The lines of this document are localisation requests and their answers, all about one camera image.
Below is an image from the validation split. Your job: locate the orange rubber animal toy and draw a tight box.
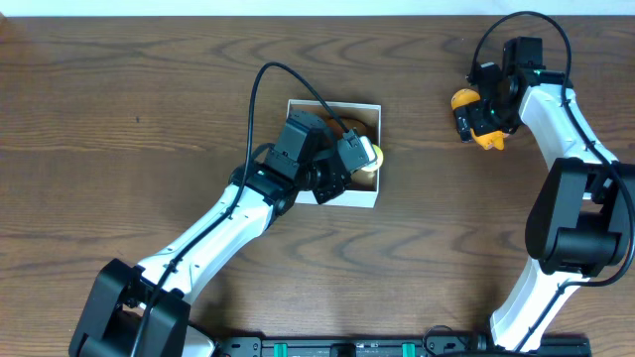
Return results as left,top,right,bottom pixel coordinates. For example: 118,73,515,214
450,88,506,151

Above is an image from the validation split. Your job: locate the brown plush toy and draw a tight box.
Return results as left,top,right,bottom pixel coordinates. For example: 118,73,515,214
325,118,368,139

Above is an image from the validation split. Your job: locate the yellow cat rattle drum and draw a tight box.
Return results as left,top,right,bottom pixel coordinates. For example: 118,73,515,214
361,144,384,173

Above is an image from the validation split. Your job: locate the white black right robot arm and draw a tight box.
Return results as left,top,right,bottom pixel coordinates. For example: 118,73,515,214
450,37,634,353

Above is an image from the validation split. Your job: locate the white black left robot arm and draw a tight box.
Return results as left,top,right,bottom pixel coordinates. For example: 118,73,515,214
68,111,381,357

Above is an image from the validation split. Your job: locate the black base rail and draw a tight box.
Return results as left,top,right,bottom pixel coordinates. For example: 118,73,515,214
212,334,592,357

